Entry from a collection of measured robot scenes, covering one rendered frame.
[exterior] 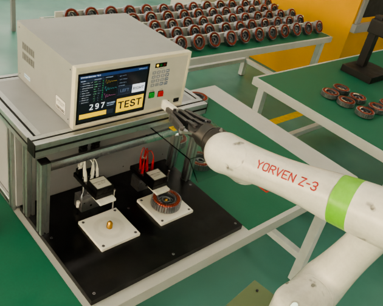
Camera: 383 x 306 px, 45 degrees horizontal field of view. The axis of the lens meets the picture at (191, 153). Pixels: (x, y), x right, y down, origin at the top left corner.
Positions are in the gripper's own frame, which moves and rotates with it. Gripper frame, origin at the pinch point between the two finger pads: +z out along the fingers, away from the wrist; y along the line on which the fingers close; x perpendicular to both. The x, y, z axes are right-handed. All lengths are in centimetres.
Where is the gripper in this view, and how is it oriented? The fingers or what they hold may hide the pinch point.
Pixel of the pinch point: (169, 108)
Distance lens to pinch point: 149.9
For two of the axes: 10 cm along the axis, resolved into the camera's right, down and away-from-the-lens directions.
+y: 7.4, -2.4, 6.3
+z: -6.4, -5.2, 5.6
